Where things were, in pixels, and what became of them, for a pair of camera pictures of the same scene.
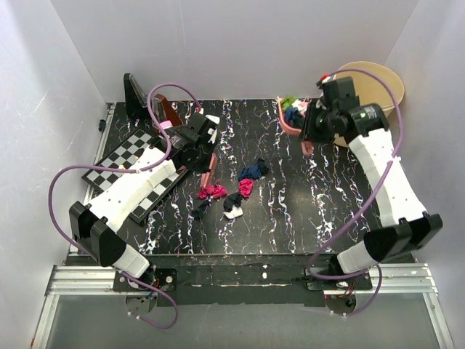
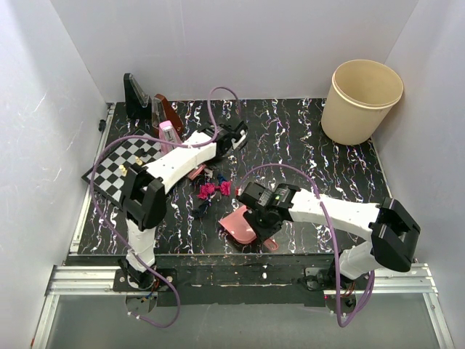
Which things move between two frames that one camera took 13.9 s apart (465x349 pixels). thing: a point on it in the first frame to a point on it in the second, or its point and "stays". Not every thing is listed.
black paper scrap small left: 197,214 stays
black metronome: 136,101 stays
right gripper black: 309,133 to 261,233
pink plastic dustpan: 307,147 to 238,227
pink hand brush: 206,177 to 195,172
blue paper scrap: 251,171 to 221,178
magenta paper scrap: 219,191 to 225,187
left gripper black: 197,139 to 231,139
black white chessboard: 122,157 stays
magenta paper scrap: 205,191 stays
